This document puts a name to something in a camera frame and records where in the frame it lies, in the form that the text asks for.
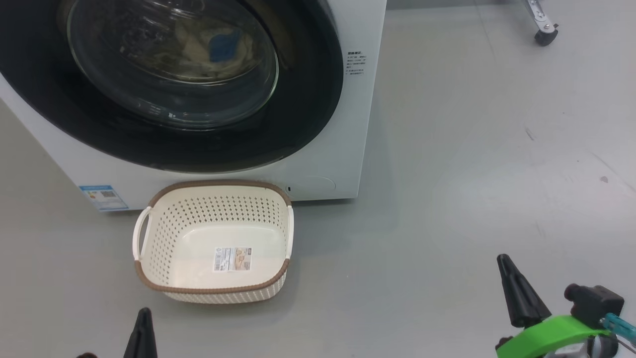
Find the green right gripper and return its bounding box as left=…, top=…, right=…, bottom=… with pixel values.
left=495, top=254, right=614, bottom=358

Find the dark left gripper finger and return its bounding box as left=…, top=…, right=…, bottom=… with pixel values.
left=123, top=307, right=159, bottom=358

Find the black round glass washer door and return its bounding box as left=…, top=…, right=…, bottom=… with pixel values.
left=0, top=0, right=344, bottom=174

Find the white front-load washing machine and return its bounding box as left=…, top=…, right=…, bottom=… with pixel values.
left=0, top=0, right=388, bottom=212

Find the cream perforated basket brown rim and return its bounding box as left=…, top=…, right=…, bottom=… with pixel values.
left=132, top=180, right=295, bottom=305

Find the paper product label in basket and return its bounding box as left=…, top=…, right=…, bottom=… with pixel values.
left=213, top=247, right=252, bottom=273

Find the blue energy label sticker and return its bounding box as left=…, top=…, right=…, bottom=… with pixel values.
left=79, top=185, right=129, bottom=212

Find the grey metal leg with caster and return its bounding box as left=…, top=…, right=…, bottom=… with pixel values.
left=522, top=0, right=559, bottom=47

